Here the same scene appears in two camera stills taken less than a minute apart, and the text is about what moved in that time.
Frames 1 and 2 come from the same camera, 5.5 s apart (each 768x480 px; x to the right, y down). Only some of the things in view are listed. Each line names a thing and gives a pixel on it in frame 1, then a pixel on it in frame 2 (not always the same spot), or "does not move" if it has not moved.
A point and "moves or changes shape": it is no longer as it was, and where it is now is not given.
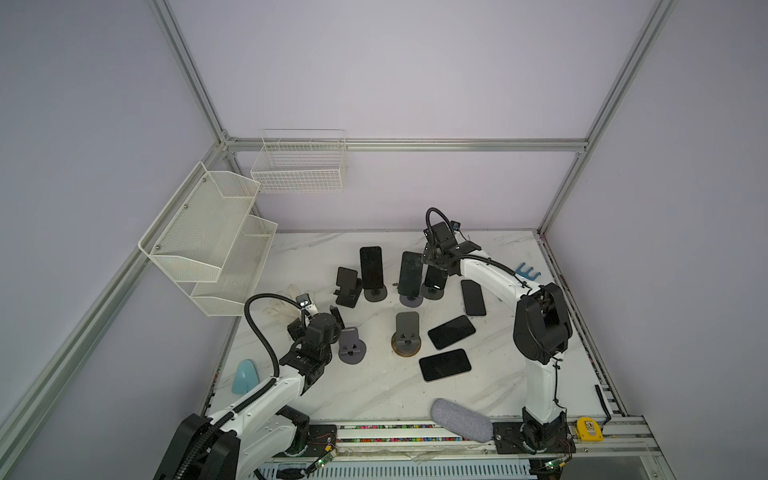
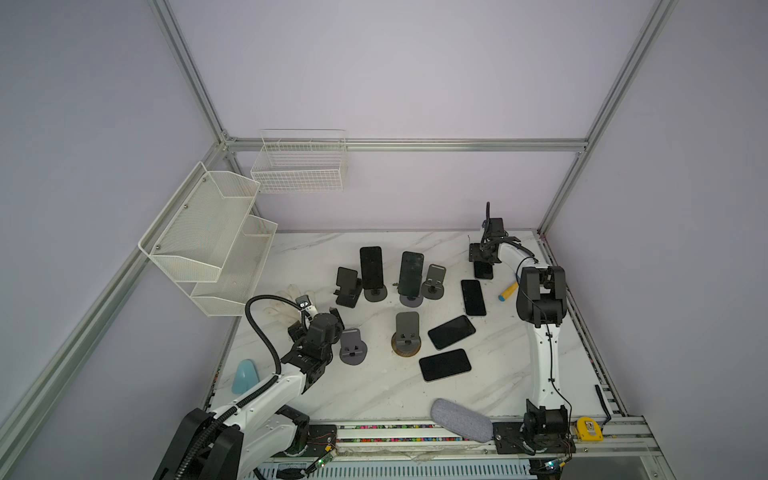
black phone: x=436 y=277 moves or changes shape
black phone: x=444 y=364 does not move
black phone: x=473 y=298 does not move
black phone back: x=410 y=275 does not move
